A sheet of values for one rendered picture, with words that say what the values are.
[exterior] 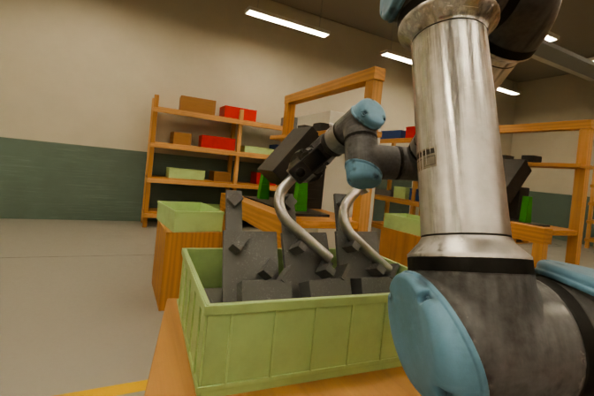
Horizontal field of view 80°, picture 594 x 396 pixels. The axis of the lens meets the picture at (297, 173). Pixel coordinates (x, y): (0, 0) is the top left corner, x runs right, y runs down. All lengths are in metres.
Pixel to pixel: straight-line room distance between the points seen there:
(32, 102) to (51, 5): 1.56
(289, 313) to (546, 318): 0.47
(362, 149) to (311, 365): 0.45
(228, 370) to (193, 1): 7.10
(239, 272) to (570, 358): 0.73
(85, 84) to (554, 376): 6.86
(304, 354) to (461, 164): 0.53
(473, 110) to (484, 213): 0.11
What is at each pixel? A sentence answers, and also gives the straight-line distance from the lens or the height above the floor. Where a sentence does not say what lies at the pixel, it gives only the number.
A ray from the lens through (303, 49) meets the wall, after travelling 8.06.
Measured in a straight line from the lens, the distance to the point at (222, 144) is 6.52.
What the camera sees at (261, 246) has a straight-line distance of 0.99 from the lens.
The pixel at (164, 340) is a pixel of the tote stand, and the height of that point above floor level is 0.79.
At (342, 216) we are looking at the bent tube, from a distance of 1.04.
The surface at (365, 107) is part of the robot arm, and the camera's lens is 0.78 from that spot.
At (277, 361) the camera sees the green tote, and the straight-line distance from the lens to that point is 0.77.
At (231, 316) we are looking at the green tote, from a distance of 0.69.
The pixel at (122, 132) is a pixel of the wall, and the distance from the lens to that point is 6.86.
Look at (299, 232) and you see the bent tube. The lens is 0.97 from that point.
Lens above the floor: 1.21
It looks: 1 degrees down
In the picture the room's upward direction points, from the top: 6 degrees clockwise
